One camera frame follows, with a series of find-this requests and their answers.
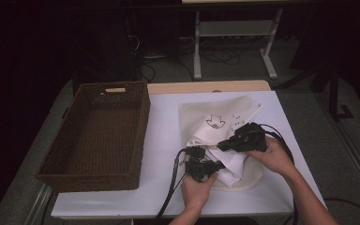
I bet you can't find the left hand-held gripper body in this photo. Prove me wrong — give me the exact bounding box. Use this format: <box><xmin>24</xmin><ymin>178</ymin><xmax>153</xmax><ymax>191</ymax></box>
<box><xmin>184</xmin><ymin>145</ymin><xmax>218</xmax><ymax>183</ymax></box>

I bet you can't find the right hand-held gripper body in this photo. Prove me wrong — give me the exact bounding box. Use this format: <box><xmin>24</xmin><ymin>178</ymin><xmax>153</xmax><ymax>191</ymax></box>
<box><xmin>231</xmin><ymin>103</ymin><xmax>268</xmax><ymax>154</ymax></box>

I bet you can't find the white garment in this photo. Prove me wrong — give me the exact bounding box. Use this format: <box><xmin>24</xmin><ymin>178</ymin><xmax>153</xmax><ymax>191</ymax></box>
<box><xmin>187</xmin><ymin>134</ymin><xmax>249</xmax><ymax>189</ymax></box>

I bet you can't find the beige printed laundry bag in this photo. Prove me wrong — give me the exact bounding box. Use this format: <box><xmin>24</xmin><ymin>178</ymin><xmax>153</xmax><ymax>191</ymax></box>
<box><xmin>177</xmin><ymin>95</ymin><xmax>264</xmax><ymax>192</ymax></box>

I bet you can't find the brown woven basket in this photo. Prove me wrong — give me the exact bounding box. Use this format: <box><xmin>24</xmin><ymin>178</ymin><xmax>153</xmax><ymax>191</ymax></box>
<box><xmin>35</xmin><ymin>81</ymin><xmax>151</xmax><ymax>193</ymax></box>

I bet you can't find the person's left hand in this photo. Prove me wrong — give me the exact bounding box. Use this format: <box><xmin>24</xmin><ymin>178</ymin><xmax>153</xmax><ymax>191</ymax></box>
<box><xmin>180</xmin><ymin>172</ymin><xmax>219</xmax><ymax>214</ymax></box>

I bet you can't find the person's right hand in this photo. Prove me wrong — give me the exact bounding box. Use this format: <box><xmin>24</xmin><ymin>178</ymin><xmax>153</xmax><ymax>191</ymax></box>
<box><xmin>246</xmin><ymin>136</ymin><xmax>297</xmax><ymax>176</ymax></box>

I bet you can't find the white table board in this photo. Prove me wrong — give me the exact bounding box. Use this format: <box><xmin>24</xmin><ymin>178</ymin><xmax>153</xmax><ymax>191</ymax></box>
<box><xmin>50</xmin><ymin>90</ymin><xmax>327</xmax><ymax>219</ymax></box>

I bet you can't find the black floor stand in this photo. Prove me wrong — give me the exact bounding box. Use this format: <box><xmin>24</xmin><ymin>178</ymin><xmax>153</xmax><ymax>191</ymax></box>
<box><xmin>327</xmin><ymin>62</ymin><xmax>356</xmax><ymax>122</ymax></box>

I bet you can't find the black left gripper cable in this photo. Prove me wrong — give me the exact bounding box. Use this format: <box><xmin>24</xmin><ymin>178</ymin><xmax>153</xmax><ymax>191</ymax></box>
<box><xmin>155</xmin><ymin>147</ymin><xmax>188</xmax><ymax>219</ymax></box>

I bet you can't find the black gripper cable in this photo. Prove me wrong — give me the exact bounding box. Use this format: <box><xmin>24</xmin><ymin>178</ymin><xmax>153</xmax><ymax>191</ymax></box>
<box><xmin>155</xmin><ymin>147</ymin><xmax>188</xmax><ymax>219</ymax></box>
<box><xmin>258</xmin><ymin>123</ymin><xmax>360</xmax><ymax>225</ymax></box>

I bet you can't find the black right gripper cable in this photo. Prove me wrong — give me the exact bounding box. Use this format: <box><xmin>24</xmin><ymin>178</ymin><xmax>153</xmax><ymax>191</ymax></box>
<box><xmin>258</xmin><ymin>123</ymin><xmax>360</xmax><ymax>225</ymax></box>

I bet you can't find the tangle of floor cables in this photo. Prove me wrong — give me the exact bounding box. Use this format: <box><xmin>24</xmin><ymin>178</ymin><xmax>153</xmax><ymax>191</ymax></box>
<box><xmin>179</xmin><ymin>37</ymin><xmax>243</xmax><ymax>66</ymax></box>

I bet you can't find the white metal desk frame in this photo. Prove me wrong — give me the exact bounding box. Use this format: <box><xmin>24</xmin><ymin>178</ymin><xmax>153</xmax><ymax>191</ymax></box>
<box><xmin>192</xmin><ymin>8</ymin><xmax>284</xmax><ymax>81</ymax></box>

